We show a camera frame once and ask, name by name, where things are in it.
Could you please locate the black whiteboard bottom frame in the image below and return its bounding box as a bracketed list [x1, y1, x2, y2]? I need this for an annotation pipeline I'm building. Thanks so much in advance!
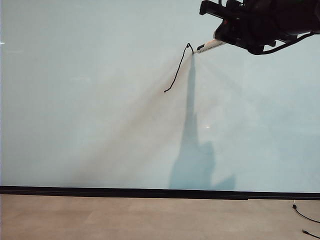
[0, 185, 320, 201]

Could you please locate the white glass whiteboard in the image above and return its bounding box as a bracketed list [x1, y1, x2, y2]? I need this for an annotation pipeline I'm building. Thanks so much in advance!
[0, 0, 320, 194]

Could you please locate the black cable with plug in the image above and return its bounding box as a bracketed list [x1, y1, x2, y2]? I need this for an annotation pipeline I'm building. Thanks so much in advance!
[291, 199, 320, 224]

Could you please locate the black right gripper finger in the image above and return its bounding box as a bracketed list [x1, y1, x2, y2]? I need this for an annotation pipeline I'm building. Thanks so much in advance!
[224, 40, 254, 55]
[214, 19, 240, 42]

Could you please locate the black whiteboard pen tray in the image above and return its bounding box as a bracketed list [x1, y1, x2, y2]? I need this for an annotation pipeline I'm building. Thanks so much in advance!
[0, 189, 249, 201]

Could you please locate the white whiteboard marker pen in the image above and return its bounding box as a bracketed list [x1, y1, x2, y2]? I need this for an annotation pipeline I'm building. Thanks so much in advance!
[195, 38, 227, 55]

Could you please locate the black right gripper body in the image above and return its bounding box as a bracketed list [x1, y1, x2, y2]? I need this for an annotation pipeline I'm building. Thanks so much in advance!
[199, 0, 276, 51]

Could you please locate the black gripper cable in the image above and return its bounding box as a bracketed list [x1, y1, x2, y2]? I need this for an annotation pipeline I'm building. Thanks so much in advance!
[248, 31, 320, 56]

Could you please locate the short black cable end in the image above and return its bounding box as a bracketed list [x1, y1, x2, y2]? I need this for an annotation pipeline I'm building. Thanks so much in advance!
[301, 228, 320, 239]

